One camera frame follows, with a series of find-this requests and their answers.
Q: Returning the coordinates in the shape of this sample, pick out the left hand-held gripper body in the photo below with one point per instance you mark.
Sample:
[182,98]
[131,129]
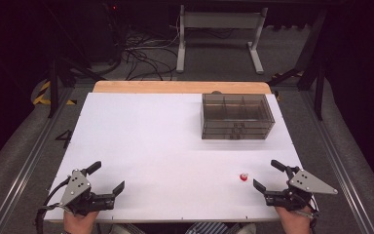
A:
[76,188]

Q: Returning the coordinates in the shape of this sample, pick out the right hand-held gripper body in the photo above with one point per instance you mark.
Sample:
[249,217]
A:
[305,183]

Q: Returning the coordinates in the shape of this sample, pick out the small red and white object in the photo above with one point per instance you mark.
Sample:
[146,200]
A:
[243,177]

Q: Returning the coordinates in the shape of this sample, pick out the clear grey drawer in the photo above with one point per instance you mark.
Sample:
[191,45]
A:
[214,136]

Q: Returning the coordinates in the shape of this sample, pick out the clear grey drawer cabinet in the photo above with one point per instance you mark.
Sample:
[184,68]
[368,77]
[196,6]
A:
[237,110]

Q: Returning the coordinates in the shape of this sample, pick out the person's left hand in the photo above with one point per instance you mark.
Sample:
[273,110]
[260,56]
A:
[78,224]

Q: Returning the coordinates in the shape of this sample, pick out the person's right hand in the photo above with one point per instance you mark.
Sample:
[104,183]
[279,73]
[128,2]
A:
[293,222]

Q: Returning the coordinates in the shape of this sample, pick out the white board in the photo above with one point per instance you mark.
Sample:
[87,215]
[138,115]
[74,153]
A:
[149,146]

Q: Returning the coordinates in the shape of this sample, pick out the person's striped clothing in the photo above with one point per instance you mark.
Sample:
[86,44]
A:
[211,228]

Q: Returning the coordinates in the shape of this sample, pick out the black metal stand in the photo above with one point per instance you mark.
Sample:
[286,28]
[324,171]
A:
[318,81]
[53,87]

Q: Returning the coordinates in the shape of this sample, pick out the yellow and black tape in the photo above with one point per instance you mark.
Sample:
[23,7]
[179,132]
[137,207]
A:
[42,94]

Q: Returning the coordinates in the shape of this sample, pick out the wooden table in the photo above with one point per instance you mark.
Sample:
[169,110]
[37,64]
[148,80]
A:
[175,87]

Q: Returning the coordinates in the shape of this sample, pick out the grey metal stand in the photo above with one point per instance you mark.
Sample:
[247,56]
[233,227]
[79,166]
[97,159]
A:
[220,20]

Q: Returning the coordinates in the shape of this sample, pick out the aluminium rail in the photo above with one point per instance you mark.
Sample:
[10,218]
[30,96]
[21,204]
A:
[337,156]
[29,162]

